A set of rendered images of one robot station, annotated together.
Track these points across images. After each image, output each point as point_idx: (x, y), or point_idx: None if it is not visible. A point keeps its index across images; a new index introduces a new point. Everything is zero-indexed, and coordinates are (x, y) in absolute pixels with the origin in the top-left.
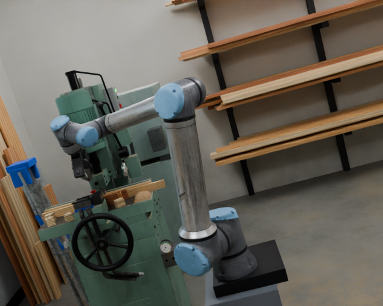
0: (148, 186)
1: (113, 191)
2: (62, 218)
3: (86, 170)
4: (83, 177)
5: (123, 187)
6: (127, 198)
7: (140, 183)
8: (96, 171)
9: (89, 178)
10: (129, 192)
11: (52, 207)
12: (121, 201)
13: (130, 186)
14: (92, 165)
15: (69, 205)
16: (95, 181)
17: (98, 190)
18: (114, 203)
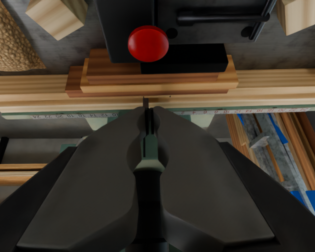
0: (0, 90)
1: (119, 103)
2: (301, 40)
3: (97, 225)
4: (184, 133)
5: (90, 112)
6: (71, 63)
7: (28, 107)
8: (144, 179)
9: (127, 118)
10: (64, 86)
11: (314, 103)
12: (35, 0)
13: (66, 109)
14: (153, 212)
15: (263, 95)
16: (156, 139)
17: (125, 61)
18: (80, 12)
